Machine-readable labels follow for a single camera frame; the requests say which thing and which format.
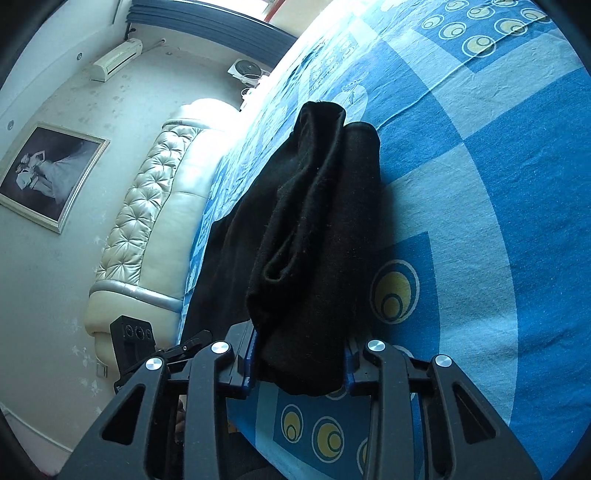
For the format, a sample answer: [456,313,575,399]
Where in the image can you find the black pants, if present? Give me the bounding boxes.
[182,102,381,396]

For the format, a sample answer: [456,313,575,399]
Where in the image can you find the cream tufted leather headboard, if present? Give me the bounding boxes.
[84,98,238,369]

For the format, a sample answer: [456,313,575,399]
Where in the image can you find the framed wedding photo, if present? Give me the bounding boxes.
[1,122,110,234]

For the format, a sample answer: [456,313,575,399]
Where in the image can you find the white round desk fan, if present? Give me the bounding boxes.
[228,59,270,88]

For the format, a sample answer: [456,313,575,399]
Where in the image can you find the blue patterned bed sheet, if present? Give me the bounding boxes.
[184,1,590,479]

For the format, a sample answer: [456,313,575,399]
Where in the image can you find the blue pleated curtain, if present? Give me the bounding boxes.
[127,0,297,67]

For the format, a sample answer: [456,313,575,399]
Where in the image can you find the bright window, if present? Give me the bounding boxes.
[204,0,280,20]

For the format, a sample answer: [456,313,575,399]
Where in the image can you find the white wall air conditioner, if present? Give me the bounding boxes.
[90,38,143,83]

